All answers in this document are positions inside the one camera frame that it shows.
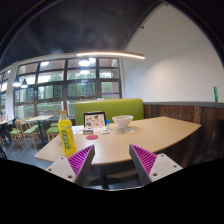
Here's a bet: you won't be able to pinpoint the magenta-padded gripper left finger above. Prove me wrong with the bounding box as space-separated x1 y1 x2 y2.
45 143 96 188

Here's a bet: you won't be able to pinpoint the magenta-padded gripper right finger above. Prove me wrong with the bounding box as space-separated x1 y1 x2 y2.
128 143 184 187

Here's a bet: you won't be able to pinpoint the yellow drink bottle orange cap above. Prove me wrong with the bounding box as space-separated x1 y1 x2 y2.
57 109 78 158

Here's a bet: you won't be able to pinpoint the flat round red coaster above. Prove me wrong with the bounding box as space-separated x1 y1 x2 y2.
85 134 100 141

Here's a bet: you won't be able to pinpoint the white paper napkin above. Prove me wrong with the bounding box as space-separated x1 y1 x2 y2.
114 127 135 135

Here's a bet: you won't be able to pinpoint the white ceramic bowl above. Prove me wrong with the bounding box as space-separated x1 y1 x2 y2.
111 114 135 129

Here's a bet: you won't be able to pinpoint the wooden chairs green seats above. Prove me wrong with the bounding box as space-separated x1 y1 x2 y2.
9 118 60 150

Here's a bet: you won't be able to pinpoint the light wooden dining table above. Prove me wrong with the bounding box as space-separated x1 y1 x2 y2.
25 114 54 144

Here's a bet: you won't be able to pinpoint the green upholstered bench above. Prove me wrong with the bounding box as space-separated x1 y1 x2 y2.
74 98 145 127

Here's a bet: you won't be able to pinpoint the green bottle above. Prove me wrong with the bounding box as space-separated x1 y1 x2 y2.
213 86 219 103

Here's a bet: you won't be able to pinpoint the long curved ceiling light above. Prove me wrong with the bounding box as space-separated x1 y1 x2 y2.
75 50 146 61

